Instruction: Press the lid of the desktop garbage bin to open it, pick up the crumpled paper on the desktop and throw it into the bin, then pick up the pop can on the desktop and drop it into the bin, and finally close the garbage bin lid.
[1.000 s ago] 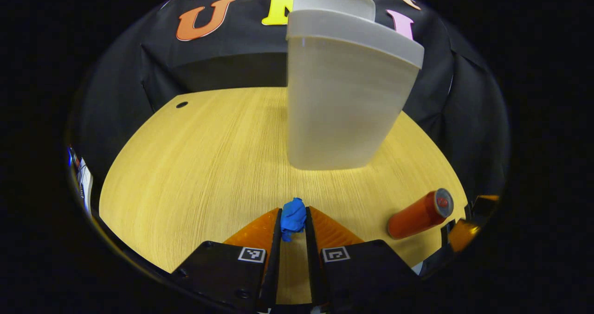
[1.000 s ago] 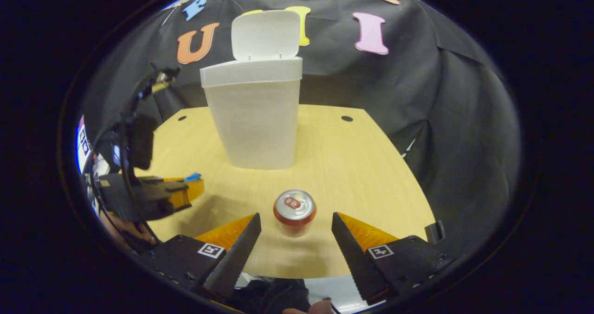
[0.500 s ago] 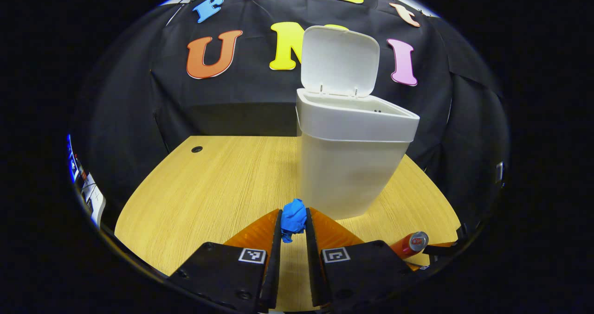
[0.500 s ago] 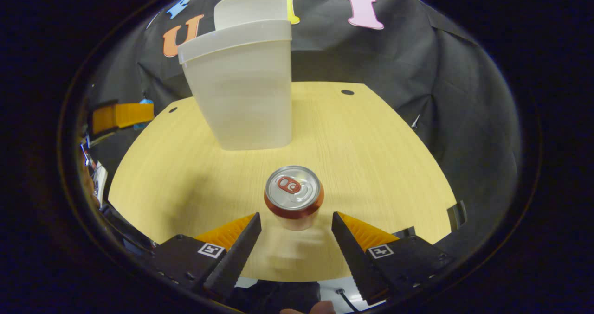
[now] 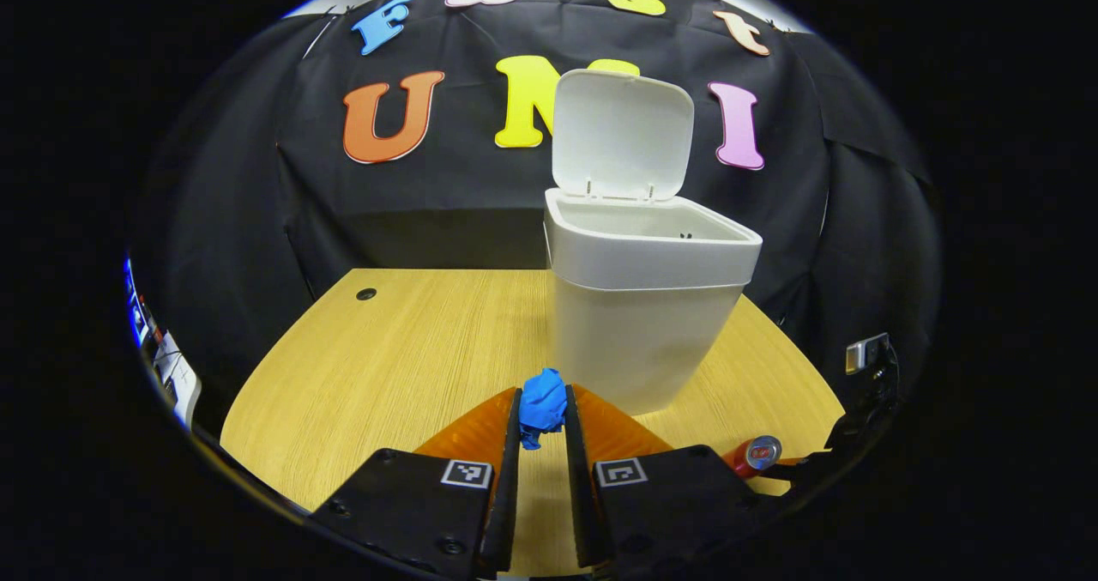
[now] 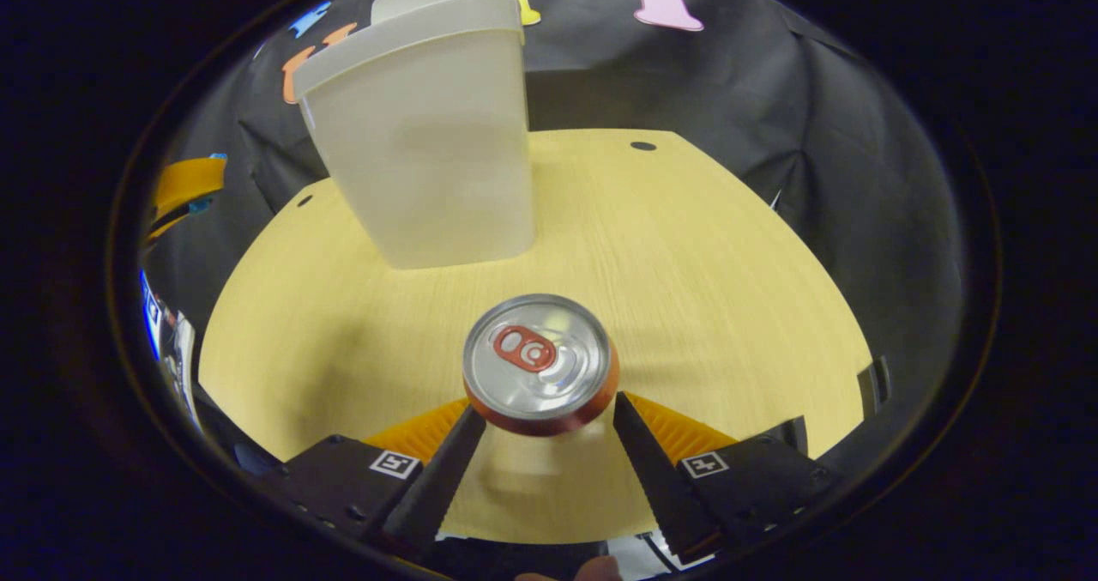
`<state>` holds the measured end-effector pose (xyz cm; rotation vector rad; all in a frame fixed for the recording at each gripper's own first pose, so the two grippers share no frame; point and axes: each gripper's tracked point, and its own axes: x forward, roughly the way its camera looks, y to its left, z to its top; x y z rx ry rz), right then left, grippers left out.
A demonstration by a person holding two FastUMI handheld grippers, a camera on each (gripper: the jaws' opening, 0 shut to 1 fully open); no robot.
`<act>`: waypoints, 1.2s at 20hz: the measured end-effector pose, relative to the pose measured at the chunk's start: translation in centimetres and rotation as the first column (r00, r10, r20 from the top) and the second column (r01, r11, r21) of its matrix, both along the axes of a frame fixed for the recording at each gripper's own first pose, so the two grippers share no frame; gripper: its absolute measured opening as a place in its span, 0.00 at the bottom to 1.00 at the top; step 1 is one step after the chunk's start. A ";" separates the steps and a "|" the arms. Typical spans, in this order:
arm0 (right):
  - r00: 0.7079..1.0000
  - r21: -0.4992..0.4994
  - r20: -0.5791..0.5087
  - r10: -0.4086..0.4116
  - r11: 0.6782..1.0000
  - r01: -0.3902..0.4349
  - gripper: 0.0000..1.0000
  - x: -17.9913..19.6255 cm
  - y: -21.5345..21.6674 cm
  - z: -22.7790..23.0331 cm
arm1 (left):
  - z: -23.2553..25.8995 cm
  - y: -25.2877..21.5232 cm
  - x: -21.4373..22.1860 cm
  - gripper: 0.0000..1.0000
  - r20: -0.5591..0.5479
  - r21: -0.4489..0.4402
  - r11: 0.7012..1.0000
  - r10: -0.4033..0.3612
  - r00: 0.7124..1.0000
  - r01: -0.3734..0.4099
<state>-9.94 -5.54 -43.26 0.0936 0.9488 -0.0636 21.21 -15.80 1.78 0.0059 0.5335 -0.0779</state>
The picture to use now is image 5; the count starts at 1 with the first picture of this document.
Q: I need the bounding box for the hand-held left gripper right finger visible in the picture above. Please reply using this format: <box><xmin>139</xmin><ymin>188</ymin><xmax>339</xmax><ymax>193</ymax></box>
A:
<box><xmin>564</xmin><ymin>384</ymin><xmax>777</xmax><ymax>569</ymax></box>

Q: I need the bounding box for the white side table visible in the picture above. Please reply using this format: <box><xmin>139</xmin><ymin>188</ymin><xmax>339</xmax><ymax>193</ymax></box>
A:
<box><xmin>150</xmin><ymin>328</ymin><xmax>202</xmax><ymax>432</ymax></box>

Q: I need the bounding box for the black backdrop cloth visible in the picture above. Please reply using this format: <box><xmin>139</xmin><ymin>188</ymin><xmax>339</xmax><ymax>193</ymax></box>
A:
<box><xmin>129</xmin><ymin>0</ymin><xmax>944</xmax><ymax>445</ymax></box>

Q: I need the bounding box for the red pop can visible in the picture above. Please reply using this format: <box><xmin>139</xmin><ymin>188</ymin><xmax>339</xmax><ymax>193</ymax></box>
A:
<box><xmin>723</xmin><ymin>435</ymin><xmax>783</xmax><ymax>479</ymax></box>

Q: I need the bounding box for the computer monitor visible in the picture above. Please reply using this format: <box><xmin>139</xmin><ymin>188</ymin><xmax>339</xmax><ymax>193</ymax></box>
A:
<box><xmin>124</xmin><ymin>255</ymin><xmax>151</xmax><ymax>346</ymax></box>

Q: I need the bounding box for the white desktop garbage bin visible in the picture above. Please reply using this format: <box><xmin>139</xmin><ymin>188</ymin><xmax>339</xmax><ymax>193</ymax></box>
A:
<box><xmin>543</xmin><ymin>69</ymin><xmax>763</xmax><ymax>416</ymax></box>

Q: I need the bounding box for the blue paper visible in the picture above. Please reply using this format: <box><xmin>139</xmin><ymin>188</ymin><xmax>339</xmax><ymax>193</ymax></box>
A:
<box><xmin>518</xmin><ymin>368</ymin><xmax>569</xmax><ymax>451</ymax></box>

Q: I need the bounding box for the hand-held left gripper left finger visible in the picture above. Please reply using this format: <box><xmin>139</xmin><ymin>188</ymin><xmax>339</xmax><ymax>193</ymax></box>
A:
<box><xmin>307</xmin><ymin>386</ymin><xmax>522</xmax><ymax>580</ymax></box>

